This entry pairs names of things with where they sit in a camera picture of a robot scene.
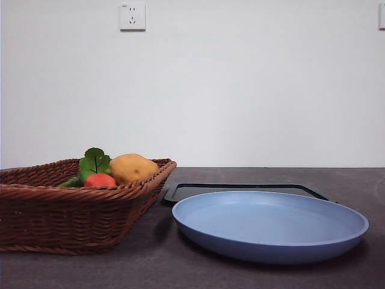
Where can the black rectangular tray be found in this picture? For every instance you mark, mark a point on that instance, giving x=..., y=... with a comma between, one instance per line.
x=180, y=192

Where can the blue round plate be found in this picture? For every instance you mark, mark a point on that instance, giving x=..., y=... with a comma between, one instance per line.
x=270, y=222

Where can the brown woven wicker basket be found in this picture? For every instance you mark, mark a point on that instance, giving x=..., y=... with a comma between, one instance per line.
x=75, y=216

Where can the green pepper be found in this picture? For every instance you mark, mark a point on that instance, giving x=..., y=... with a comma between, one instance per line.
x=70, y=182

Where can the orange carrot with green leaves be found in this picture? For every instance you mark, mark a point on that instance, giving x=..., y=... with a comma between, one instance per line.
x=99, y=180

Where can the white wall socket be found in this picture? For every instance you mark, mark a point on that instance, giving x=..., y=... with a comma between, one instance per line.
x=132, y=17

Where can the white wall plate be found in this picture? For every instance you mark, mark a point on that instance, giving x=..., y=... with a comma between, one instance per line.
x=382, y=17

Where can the yellow-brown potato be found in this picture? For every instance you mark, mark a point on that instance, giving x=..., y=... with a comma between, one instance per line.
x=133, y=170

